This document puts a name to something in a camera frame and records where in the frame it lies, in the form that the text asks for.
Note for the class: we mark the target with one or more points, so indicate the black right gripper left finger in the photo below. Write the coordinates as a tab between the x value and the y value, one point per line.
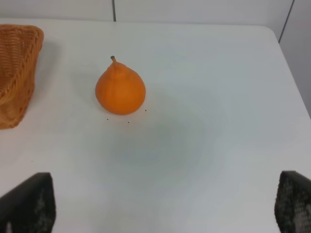
30	207

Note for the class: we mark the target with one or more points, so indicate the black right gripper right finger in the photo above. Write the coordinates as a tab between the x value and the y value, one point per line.
293	203

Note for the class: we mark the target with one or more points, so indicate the orange fruit with stem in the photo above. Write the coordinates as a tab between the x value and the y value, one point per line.
120	90

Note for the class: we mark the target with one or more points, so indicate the orange wicker basket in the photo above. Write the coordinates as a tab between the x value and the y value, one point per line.
20	46

